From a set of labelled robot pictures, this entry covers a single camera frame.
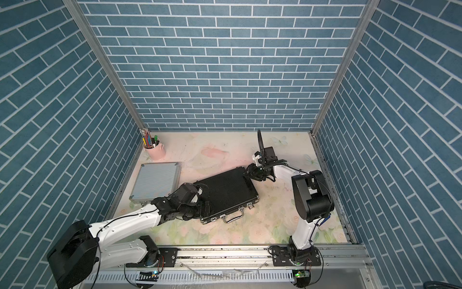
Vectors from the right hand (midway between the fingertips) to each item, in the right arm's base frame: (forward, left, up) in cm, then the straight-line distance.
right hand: (246, 175), depth 94 cm
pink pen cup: (+11, +53, +3) cm, 54 cm away
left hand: (-22, +14, -1) cm, 26 cm away
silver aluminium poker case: (-6, +48, -2) cm, 49 cm away
